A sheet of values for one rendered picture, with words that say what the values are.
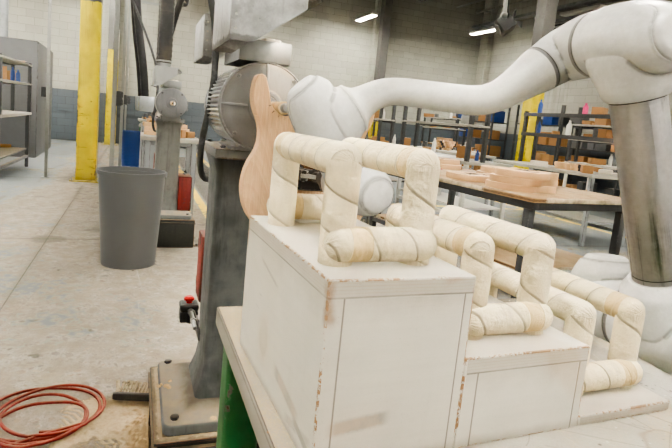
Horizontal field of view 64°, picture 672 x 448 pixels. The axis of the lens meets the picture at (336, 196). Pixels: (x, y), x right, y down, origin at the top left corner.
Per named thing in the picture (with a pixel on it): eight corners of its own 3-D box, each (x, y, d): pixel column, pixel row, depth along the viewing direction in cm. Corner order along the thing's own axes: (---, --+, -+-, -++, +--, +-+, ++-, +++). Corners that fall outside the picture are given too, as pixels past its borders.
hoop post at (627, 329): (597, 377, 68) (610, 306, 67) (615, 375, 69) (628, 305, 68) (620, 390, 65) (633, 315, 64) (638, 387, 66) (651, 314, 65)
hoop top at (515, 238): (432, 225, 74) (435, 202, 74) (452, 225, 76) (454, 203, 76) (537, 265, 56) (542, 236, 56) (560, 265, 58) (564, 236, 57)
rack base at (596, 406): (434, 329, 82) (435, 322, 82) (511, 323, 88) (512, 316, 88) (578, 428, 58) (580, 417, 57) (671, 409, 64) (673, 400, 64)
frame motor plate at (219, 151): (201, 148, 190) (202, 138, 189) (267, 153, 198) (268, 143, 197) (214, 158, 156) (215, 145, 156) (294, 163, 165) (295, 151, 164)
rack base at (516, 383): (338, 336, 76) (345, 273, 75) (436, 328, 83) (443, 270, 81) (455, 451, 51) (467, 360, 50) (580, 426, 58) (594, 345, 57)
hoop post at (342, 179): (311, 258, 50) (321, 157, 48) (343, 257, 51) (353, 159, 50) (325, 267, 47) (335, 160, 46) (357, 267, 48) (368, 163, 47)
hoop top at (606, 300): (515, 278, 82) (518, 257, 81) (531, 277, 83) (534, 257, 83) (630, 328, 64) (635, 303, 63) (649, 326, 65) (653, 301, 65)
